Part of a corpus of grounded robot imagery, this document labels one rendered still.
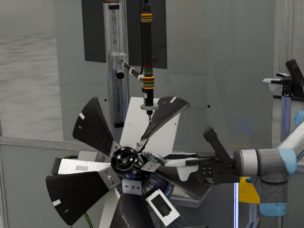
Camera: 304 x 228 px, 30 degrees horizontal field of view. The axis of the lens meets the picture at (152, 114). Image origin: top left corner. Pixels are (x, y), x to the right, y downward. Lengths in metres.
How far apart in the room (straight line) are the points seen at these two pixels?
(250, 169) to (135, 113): 1.21
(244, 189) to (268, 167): 0.89
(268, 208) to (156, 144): 1.05
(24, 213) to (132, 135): 1.21
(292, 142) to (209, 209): 1.44
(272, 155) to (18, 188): 2.26
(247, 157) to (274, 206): 0.16
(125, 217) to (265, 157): 0.82
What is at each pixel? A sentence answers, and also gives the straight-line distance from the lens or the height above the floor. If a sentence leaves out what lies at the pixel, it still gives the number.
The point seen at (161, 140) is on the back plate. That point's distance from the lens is 2.58.
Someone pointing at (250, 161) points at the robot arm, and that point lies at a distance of 1.57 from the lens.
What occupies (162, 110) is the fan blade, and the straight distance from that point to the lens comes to 2.41.
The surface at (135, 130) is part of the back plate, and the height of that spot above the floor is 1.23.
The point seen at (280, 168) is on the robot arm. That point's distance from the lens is 1.59.
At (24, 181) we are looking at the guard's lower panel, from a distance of 3.54.
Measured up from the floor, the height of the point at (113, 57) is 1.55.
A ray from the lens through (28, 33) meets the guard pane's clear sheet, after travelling 3.28.
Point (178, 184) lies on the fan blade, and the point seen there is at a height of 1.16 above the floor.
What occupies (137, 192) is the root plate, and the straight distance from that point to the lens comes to 2.31.
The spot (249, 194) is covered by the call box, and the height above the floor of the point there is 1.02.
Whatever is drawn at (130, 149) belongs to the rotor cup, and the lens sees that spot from 2.29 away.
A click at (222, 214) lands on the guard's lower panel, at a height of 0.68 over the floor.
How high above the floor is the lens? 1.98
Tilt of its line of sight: 15 degrees down
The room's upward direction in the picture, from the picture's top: 2 degrees counter-clockwise
